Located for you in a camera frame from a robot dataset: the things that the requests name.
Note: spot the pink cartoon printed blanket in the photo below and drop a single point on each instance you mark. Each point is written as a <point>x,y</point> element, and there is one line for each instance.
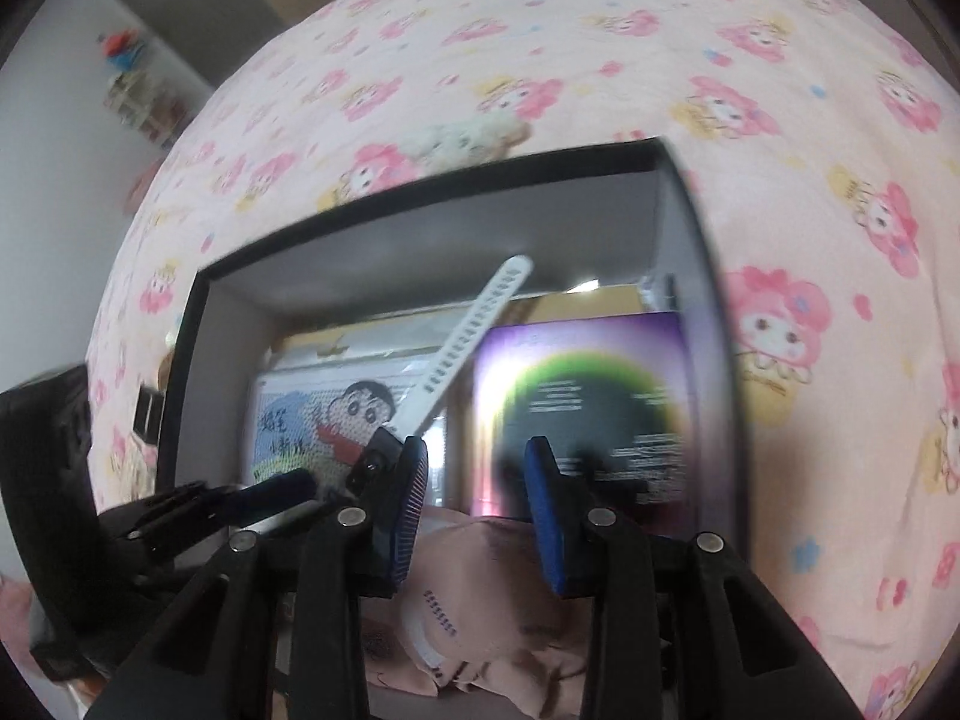
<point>600,52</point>

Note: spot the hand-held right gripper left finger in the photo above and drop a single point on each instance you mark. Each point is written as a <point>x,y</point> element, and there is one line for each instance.
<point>409,510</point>

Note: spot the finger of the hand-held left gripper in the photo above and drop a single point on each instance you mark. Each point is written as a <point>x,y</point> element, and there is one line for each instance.
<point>277,491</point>

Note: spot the black storage container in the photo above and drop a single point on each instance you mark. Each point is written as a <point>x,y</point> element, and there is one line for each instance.
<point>450,240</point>

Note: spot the tan cardboard sheet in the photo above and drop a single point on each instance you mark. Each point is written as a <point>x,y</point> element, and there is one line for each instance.
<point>570,307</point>

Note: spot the shelf with colourful toys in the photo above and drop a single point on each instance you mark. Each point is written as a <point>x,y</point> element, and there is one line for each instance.
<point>142,97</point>

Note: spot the cream plush toy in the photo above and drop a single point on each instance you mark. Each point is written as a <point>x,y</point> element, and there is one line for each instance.
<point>457,139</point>

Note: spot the beige face mask packet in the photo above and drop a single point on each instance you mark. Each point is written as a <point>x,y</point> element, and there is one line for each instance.
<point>480,577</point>

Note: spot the purple rainbow gradient box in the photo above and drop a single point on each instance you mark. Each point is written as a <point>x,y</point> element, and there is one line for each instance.
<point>585,360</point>

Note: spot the cartoon bead art packet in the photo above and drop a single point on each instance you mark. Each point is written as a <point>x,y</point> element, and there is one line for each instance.
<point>300,420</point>

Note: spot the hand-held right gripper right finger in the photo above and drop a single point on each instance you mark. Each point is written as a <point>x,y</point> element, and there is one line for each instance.
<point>544,517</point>

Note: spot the grey cabinet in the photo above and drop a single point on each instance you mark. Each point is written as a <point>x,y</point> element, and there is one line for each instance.
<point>187,7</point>

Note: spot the black square frame case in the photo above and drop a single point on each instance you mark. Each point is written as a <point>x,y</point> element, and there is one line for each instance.
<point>150,412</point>

